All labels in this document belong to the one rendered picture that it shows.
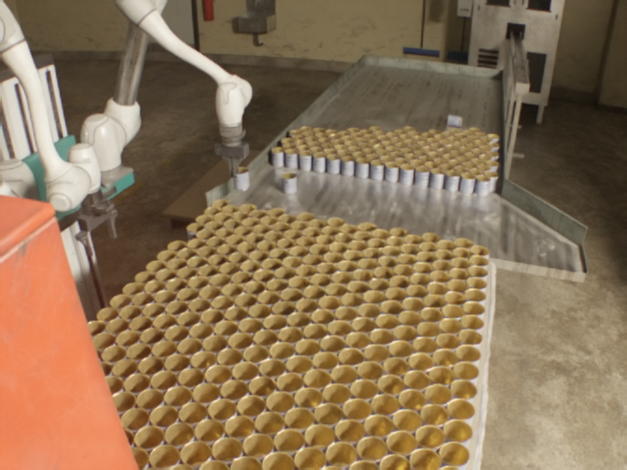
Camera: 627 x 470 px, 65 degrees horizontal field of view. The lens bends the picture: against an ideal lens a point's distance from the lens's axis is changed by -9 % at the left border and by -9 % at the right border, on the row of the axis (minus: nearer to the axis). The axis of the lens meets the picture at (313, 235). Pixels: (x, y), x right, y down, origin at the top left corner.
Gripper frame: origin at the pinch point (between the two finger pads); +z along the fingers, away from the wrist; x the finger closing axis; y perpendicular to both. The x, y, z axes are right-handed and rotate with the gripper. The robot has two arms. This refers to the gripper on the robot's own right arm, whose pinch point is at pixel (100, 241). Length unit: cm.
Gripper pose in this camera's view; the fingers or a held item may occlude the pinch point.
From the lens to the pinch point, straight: 205.1
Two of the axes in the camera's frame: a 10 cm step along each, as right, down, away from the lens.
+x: -3.8, 4.9, -7.8
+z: 0.0, 8.5, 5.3
